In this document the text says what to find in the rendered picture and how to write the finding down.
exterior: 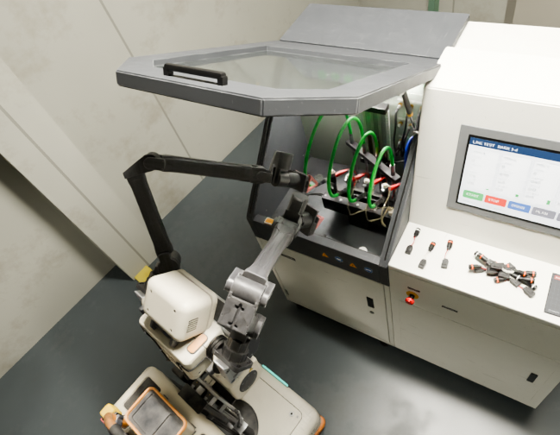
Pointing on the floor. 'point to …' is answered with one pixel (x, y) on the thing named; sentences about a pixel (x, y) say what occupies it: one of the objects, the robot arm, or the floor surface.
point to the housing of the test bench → (419, 32)
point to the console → (474, 329)
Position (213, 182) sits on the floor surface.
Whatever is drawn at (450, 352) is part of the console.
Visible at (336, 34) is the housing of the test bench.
